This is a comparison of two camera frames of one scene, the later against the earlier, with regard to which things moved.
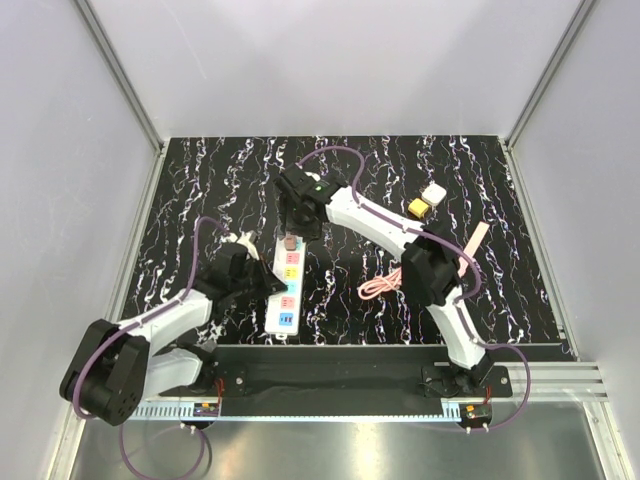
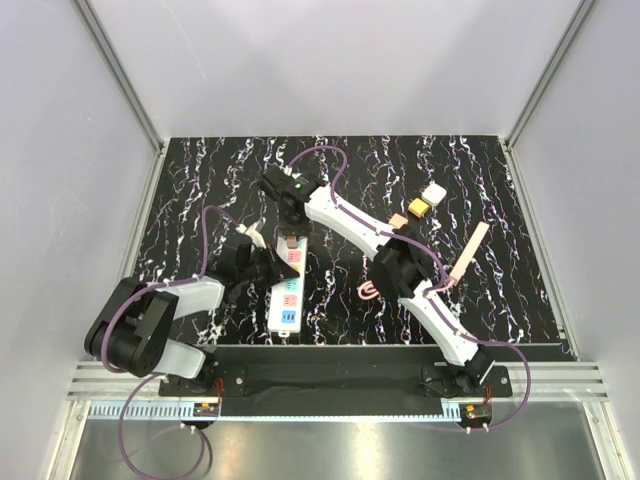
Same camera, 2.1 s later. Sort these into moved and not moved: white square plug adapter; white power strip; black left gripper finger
Moved: black left gripper finger
Not moved: white square plug adapter; white power strip
